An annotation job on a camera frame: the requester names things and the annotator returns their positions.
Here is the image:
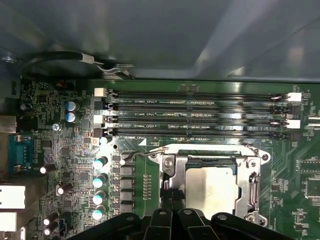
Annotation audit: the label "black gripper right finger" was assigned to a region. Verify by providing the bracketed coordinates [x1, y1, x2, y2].
[174, 190, 298, 240]

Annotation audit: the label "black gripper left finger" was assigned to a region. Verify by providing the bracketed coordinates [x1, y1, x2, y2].
[66, 187, 176, 240]

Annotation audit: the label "silver CPU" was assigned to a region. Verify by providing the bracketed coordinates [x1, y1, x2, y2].
[184, 166, 242, 210]

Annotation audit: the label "metal socket cover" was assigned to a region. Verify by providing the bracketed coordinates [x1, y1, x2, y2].
[161, 144, 262, 218]

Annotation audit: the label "metal locking lever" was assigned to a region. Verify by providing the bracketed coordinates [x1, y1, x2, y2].
[248, 171, 260, 210]
[119, 146, 167, 166]

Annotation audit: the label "CPU socket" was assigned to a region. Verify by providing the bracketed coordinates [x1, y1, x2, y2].
[147, 143, 272, 226]

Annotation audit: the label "green motherboard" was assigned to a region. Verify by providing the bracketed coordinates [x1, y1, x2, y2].
[17, 74, 320, 240]

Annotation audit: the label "RAM slot black clips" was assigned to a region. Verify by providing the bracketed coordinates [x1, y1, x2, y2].
[96, 101, 302, 116]

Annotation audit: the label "RAM slot white clips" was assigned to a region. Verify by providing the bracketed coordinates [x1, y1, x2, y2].
[94, 87, 303, 103]

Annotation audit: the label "black PC case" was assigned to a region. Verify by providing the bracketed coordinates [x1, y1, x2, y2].
[0, 0, 320, 118]

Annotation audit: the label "black cable loop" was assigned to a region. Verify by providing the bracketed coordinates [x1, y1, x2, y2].
[21, 51, 136, 81]

